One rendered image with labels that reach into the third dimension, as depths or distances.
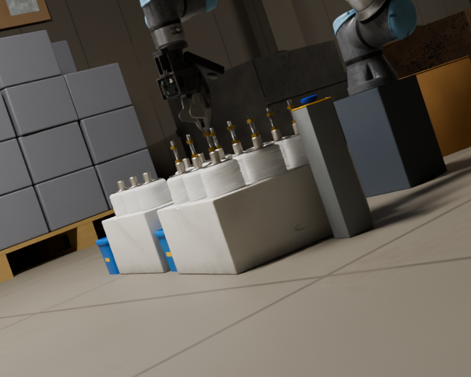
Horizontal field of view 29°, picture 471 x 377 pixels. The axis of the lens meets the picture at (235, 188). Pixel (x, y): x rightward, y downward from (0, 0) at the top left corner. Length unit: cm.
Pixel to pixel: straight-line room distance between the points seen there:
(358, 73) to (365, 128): 16
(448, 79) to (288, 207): 123
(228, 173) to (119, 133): 289
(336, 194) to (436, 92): 121
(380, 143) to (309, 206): 52
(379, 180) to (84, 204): 239
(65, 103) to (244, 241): 286
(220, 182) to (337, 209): 28
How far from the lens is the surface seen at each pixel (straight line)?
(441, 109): 319
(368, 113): 262
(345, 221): 205
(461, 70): 325
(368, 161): 266
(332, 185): 204
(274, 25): 700
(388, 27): 254
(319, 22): 763
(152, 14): 213
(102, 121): 492
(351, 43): 265
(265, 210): 210
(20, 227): 455
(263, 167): 215
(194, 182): 221
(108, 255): 297
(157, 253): 255
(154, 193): 259
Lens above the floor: 30
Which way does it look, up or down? 3 degrees down
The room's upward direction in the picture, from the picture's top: 19 degrees counter-clockwise
